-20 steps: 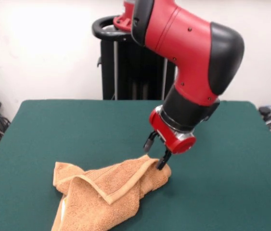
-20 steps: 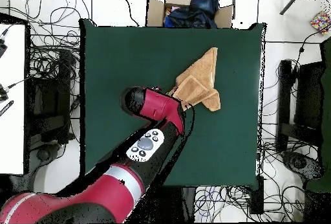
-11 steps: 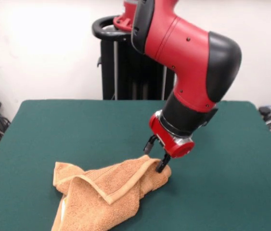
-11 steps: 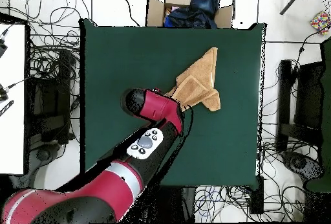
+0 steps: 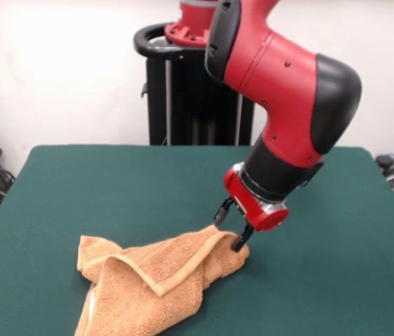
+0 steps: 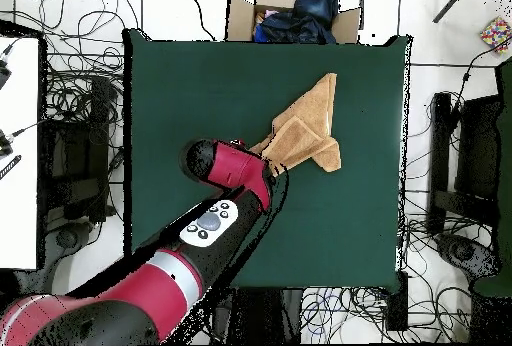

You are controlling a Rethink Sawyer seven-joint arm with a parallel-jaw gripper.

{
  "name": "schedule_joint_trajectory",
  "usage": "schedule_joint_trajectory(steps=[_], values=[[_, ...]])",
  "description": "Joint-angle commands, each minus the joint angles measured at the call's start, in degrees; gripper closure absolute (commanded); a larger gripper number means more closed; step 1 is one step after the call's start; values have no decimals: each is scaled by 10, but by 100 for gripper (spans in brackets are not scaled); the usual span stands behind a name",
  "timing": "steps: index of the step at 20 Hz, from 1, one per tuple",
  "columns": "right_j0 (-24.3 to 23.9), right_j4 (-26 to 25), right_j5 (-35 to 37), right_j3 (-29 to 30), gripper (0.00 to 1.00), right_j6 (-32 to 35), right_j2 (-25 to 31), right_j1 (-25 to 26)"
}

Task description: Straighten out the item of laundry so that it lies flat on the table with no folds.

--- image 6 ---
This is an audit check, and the tan terry towel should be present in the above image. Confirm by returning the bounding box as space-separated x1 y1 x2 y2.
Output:
249 72 343 177

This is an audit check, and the multicoloured speckled item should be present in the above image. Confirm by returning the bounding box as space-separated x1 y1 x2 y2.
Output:
479 16 512 54

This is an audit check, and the dark green table cloth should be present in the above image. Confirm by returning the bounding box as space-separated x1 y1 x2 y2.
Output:
122 27 413 295

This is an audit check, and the open cardboard box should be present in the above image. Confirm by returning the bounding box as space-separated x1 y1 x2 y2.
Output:
225 0 363 45

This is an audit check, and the dark blue clothing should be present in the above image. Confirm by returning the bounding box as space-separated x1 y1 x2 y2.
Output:
252 0 341 45

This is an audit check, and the black equipment stand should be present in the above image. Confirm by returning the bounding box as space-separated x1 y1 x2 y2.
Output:
37 75 119 227
425 91 503 235

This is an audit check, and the grey round stand base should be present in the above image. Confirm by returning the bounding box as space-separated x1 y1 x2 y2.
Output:
436 233 498 280
54 226 83 250

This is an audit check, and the white table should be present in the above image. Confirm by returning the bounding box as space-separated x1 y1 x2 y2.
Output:
0 35 41 271

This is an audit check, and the black power strip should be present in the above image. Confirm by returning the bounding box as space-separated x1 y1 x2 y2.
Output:
385 271 410 332

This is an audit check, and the black slotted strip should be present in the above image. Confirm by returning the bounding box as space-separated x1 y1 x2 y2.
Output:
0 154 23 182

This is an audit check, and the grey metal bar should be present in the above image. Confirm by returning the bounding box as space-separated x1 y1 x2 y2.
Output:
431 0 479 24

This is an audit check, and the thin black cable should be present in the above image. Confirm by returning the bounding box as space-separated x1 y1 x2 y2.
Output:
176 0 217 42

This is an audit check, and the black cable tangle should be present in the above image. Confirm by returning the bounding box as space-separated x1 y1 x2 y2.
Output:
301 185 475 344
37 0 139 131

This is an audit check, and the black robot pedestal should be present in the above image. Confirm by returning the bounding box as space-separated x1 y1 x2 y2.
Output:
209 287 305 345

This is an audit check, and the black device with cable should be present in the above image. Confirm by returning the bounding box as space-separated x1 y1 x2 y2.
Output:
0 128 16 159
0 55 13 92

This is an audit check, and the black cable with plug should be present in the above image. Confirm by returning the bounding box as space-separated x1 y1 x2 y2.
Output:
453 37 512 115

